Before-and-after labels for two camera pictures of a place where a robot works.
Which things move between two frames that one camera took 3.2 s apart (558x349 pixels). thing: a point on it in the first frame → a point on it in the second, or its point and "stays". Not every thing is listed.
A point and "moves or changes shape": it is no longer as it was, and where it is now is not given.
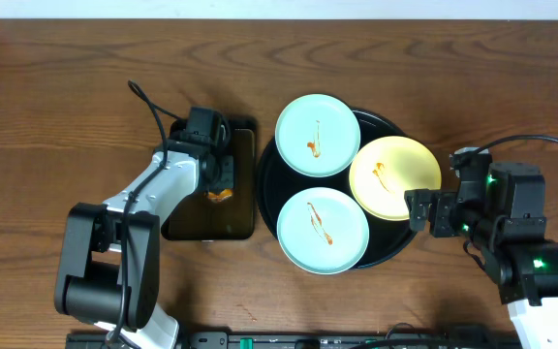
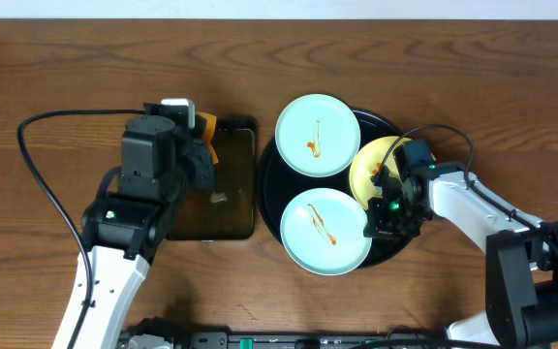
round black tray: x=277 y=183 stays
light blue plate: x=317 y=136 stays
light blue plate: x=323 y=231 stays
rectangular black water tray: x=233 y=217 stays
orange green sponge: x=221 y=197 moves or changes shape
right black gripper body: x=451 y=217 → x=397 y=217
